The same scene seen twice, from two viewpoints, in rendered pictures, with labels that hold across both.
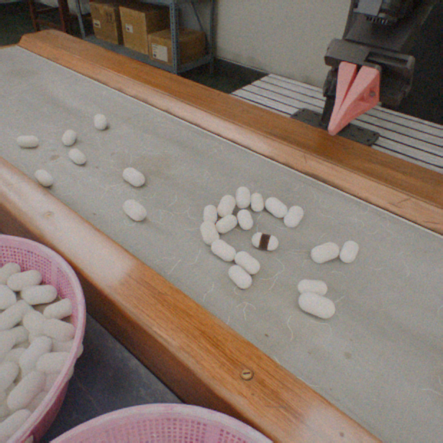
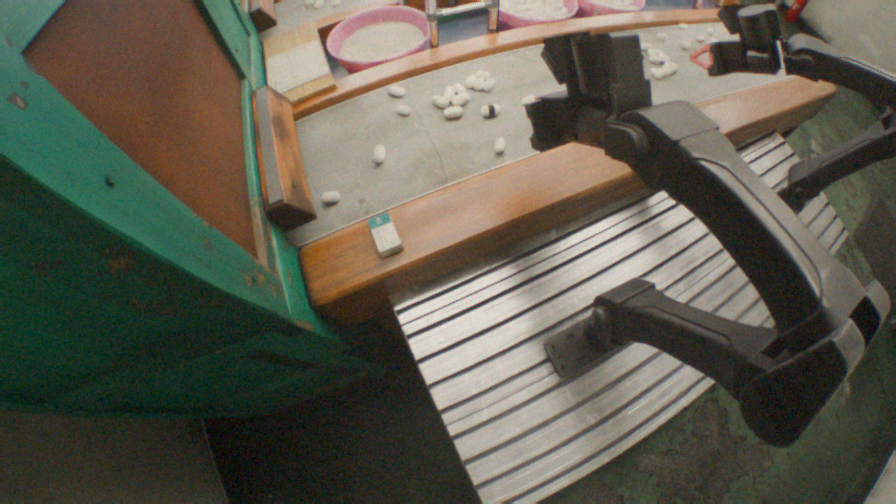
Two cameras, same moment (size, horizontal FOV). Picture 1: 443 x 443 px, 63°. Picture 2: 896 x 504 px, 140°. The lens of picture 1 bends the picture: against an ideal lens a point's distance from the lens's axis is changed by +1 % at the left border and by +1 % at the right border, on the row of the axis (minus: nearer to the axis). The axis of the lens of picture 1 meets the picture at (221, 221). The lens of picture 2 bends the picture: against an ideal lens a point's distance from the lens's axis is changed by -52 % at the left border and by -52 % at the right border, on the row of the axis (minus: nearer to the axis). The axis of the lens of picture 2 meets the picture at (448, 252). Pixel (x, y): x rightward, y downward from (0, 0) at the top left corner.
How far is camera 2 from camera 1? 97 cm
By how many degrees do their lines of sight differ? 63
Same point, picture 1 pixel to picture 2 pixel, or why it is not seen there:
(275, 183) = (686, 88)
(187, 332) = (597, 20)
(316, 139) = (723, 116)
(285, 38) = not seen: outside the picture
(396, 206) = not seen: hidden behind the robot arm
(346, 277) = not seen: hidden behind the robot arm
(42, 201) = (663, 16)
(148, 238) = (647, 37)
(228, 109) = (753, 101)
